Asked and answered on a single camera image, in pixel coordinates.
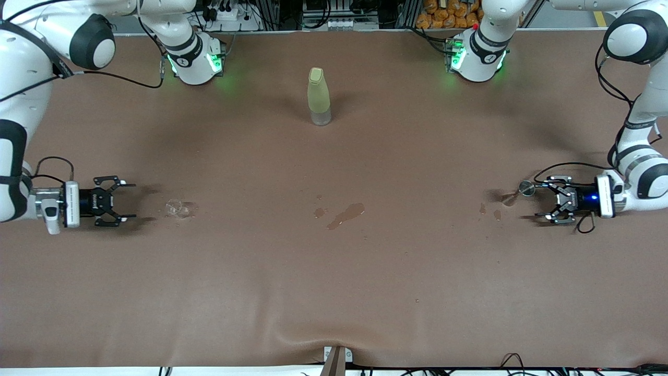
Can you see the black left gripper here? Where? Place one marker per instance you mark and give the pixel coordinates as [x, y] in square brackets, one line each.
[583, 200]

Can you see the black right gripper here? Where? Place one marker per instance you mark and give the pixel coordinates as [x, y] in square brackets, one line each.
[87, 203]

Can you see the metal double jigger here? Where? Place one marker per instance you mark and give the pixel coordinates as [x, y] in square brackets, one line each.
[527, 188]

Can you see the clear glass beaker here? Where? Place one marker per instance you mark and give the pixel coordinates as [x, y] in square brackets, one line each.
[180, 210]

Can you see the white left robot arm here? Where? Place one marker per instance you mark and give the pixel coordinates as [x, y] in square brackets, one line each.
[477, 65]

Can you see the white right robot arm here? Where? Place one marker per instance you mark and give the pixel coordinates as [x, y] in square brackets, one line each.
[190, 70]

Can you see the orange packets pile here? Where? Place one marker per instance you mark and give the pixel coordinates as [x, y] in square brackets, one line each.
[449, 15]

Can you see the large brown liquid puddle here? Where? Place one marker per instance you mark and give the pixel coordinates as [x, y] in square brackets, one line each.
[347, 214]

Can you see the white power strip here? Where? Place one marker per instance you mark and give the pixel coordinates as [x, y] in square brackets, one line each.
[224, 13]

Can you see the green bottle with clear base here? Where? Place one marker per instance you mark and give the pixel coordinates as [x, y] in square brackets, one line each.
[318, 96]

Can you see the brown table mat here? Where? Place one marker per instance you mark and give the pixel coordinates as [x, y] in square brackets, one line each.
[334, 303]

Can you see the white terminal strip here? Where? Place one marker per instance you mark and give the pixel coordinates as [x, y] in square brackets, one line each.
[342, 24]

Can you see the black electronics box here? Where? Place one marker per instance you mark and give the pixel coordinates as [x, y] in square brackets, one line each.
[339, 8]

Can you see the metal mount bracket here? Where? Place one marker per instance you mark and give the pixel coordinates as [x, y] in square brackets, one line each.
[336, 360]

